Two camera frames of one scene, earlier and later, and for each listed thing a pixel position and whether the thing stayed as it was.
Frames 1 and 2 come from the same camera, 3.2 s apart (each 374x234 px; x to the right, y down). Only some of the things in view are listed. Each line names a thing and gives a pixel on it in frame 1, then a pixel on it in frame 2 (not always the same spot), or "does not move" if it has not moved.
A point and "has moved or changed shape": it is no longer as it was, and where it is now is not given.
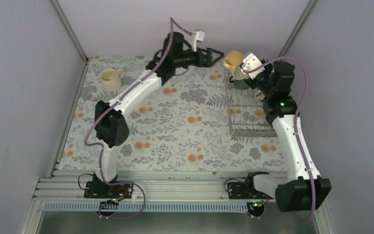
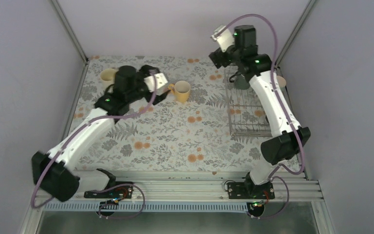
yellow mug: (233, 61) has moved or changed shape
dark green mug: (239, 84) does not move
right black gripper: (248, 82) → (215, 55)
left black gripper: (207, 58) → (145, 70)
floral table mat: (181, 126) does not move
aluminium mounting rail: (148, 189) does not move
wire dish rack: (246, 110) does not move
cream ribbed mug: (111, 79) does not move
